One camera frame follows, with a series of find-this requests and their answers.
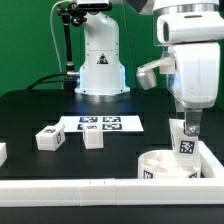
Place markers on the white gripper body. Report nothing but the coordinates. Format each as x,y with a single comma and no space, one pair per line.
194,83

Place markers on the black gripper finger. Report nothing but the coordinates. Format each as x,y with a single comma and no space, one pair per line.
192,121

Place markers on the white round stool seat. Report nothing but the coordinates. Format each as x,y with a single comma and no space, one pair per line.
161,164

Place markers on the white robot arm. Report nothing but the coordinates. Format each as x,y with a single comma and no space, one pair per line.
188,30

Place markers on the white U-shaped obstacle fence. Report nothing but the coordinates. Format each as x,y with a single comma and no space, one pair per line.
209,189

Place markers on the white sheet with tags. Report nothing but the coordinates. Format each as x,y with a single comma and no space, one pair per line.
107,123

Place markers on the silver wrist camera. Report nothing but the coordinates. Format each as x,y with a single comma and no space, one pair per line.
146,75

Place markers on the black camera stand pole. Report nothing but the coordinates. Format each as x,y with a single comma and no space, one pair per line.
70,15

